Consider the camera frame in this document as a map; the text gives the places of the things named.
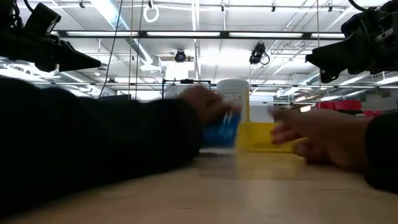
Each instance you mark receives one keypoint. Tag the person's left hand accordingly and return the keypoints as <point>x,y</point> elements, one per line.
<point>205,105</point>

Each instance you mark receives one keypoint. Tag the blue slotted plastic basket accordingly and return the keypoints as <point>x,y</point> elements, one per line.
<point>217,133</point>

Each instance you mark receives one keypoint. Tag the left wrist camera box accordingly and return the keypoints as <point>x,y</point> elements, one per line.
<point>42,20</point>

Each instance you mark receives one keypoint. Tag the person's left forearm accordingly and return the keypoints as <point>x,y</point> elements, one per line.
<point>93,140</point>

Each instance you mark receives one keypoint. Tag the white wipes canister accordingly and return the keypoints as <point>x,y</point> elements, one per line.
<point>233,90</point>

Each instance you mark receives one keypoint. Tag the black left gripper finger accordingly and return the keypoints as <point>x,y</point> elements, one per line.
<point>74,59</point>

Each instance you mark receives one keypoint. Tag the yellow slotted plastic basket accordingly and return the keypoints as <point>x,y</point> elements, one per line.
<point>255,137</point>

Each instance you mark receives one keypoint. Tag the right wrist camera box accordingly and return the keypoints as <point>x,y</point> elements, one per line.
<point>357,25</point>

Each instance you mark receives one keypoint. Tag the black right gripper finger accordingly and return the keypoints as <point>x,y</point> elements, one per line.
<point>329,78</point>
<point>332,59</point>

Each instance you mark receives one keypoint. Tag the black ceiling camera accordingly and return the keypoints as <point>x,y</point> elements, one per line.
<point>258,54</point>

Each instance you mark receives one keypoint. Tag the person's right forearm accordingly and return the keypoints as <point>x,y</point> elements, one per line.
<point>382,155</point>

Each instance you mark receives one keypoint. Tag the person's hand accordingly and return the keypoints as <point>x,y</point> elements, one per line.
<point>326,137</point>
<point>205,105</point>

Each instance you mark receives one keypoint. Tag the black overhead frame beam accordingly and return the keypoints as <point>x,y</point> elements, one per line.
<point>225,34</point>

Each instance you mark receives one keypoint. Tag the person's right hand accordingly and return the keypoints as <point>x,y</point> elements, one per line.
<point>326,137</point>

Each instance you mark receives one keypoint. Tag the red storage bin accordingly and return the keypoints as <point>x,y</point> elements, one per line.
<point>339,104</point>

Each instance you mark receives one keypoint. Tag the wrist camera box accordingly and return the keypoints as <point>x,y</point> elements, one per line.
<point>357,25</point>
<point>42,20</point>

